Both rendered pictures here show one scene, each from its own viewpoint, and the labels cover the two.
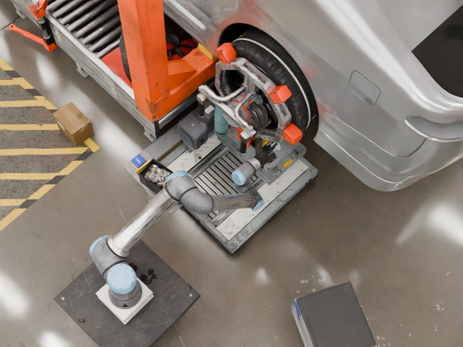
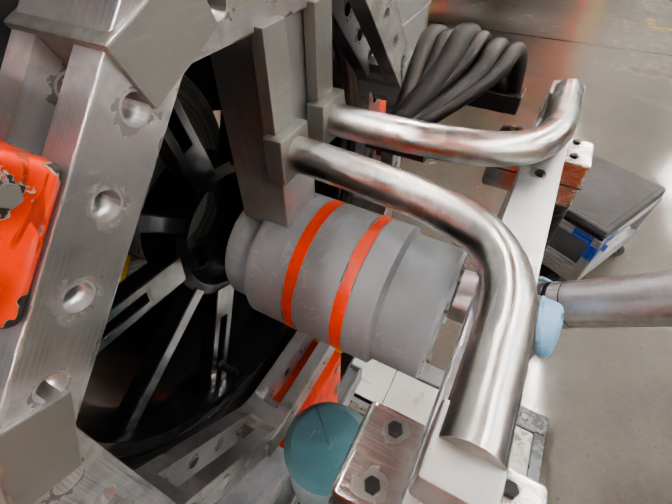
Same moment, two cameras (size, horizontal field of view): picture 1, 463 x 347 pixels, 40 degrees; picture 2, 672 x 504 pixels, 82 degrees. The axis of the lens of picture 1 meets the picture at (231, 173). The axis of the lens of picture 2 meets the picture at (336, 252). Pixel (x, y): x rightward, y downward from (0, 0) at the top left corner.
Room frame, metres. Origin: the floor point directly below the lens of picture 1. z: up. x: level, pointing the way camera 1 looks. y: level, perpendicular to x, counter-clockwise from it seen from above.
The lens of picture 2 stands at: (2.01, 0.22, 1.15)
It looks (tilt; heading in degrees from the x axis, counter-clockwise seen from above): 46 degrees down; 257
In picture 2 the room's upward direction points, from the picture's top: straight up
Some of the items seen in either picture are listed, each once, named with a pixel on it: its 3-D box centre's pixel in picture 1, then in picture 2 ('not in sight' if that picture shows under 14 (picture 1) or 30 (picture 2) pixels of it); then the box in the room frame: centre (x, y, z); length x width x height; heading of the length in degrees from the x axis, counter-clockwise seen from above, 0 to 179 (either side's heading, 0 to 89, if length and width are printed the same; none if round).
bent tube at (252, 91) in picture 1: (251, 107); (462, 67); (1.84, -0.07, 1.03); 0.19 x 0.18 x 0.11; 139
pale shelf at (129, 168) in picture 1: (157, 182); not in sight; (1.62, 0.44, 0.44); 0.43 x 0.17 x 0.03; 49
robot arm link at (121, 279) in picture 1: (122, 280); not in sight; (0.95, 0.54, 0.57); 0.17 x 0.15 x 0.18; 38
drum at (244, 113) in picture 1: (242, 107); (345, 275); (1.95, -0.03, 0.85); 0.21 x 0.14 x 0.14; 139
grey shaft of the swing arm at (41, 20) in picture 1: (43, 25); not in sight; (2.83, 1.43, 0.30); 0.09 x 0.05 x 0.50; 49
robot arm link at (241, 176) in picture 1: (243, 173); (517, 318); (1.64, -0.07, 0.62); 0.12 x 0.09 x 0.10; 139
